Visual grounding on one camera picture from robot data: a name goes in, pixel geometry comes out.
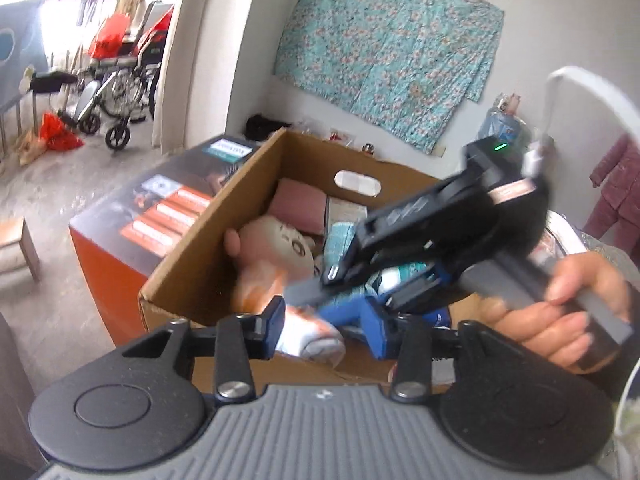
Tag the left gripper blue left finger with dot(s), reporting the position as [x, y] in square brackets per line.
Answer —
[240, 339]

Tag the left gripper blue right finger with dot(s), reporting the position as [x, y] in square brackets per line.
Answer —
[407, 341]

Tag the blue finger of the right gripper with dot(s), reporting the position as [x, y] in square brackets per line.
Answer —
[412, 289]

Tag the light blue towel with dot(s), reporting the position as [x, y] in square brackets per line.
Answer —
[337, 243]

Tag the pink round plush toy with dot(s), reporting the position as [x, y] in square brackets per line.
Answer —
[268, 255]

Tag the pink sponge pad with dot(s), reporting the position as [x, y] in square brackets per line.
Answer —
[299, 205]

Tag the orange striped towel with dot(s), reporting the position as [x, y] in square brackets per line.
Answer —
[306, 336]

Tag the person right hand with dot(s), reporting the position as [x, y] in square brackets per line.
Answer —
[547, 328]

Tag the brown cardboard box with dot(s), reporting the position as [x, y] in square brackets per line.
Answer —
[196, 279]

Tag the white checked quilt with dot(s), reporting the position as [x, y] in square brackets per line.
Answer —
[563, 238]

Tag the blue water jug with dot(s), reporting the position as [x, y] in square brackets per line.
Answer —
[506, 128]

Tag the orange black storage box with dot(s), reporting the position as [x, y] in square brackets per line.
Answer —
[121, 239]

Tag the clear plastic bag clutter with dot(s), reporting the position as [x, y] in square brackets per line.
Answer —
[258, 128]

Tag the wheelchair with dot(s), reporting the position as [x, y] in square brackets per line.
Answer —
[122, 88]

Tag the teal floral wall cloth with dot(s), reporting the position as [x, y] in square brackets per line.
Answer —
[401, 65]

